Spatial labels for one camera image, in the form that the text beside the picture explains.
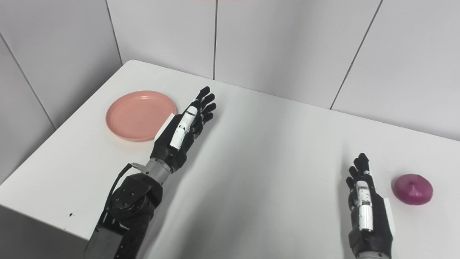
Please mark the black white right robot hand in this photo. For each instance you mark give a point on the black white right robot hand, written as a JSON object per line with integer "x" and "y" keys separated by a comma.
{"x": 379, "y": 230}

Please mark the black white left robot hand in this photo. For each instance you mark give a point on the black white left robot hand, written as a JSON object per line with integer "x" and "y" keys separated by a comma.
{"x": 169, "y": 149}

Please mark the pink plate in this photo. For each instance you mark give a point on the pink plate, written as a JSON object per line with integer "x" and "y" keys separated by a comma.
{"x": 138, "y": 115}

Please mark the purple red onion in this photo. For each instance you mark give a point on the purple red onion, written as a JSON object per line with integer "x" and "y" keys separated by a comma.
{"x": 412, "y": 189}

